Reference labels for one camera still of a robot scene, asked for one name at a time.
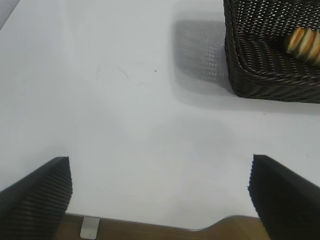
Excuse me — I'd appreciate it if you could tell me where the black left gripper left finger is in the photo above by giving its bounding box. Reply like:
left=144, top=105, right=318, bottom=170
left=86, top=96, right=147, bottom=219
left=0, top=156, right=74, bottom=240

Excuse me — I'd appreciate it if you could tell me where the white table bracket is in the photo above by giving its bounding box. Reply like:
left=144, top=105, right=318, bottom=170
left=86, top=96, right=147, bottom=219
left=79, top=216, right=101, bottom=239

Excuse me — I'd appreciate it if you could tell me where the long striped twisted bread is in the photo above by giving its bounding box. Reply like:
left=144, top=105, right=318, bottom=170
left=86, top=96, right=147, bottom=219
left=284, top=26, right=320, bottom=66

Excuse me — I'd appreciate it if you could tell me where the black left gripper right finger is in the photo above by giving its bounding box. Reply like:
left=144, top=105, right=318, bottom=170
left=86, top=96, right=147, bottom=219
left=246, top=153, right=320, bottom=240

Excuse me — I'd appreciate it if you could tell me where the dark brown woven basket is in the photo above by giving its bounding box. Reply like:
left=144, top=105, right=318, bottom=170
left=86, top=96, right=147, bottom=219
left=223, top=0, right=320, bottom=105

